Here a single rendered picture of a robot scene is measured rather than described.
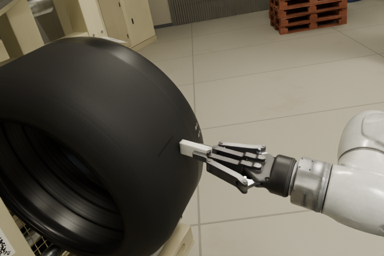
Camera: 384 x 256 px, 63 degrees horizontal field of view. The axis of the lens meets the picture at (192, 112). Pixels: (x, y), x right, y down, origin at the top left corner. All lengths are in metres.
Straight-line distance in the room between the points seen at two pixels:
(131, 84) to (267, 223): 1.66
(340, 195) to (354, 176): 0.04
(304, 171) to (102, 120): 0.37
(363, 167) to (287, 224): 1.59
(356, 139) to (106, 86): 0.49
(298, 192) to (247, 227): 1.58
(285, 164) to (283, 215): 1.63
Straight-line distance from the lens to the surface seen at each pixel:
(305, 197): 0.59
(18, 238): 0.70
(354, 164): 0.61
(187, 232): 1.03
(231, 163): 0.63
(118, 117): 0.60
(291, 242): 2.09
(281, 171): 0.59
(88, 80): 0.64
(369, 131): 0.68
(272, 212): 2.24
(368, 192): 0.58
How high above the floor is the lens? 1.62
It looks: 28 degrees down
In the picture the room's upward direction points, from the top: 11 degrees counter-clockwise
